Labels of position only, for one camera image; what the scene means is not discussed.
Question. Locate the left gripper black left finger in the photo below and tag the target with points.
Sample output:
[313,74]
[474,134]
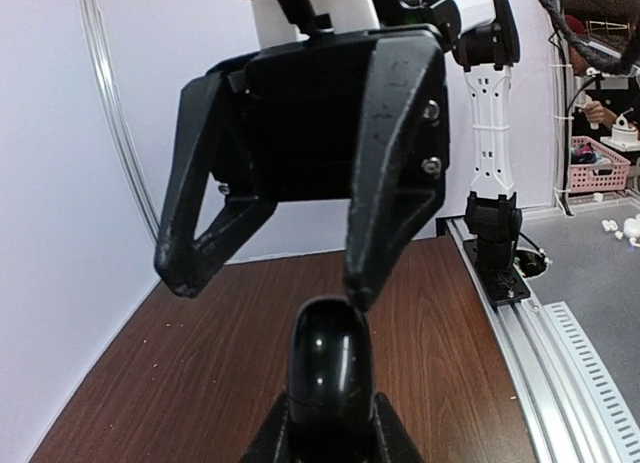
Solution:
[271,442]

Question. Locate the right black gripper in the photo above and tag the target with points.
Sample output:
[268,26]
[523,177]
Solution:
[362,116]

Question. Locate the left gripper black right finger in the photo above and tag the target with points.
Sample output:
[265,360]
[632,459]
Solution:
[392,441]

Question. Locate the black earbud charging case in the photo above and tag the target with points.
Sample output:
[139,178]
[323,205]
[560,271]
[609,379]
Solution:
[330,380]

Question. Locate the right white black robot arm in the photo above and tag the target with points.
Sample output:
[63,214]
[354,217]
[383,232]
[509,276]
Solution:
[481,48]

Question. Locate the white earbuds on bench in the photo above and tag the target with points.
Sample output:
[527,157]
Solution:
[629,230]

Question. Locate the pink plastic basket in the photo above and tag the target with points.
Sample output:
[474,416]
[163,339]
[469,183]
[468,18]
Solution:
[595,167]

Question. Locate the person in red cap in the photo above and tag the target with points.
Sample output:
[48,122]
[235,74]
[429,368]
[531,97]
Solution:
[603,107]

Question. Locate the aluminium front rail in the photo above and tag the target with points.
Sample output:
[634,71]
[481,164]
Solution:
[572,408]

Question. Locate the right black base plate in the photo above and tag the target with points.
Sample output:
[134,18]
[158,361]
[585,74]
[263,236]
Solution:
[497,278]

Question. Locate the right aluminium frame post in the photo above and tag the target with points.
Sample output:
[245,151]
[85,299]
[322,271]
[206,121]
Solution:
[97,45]

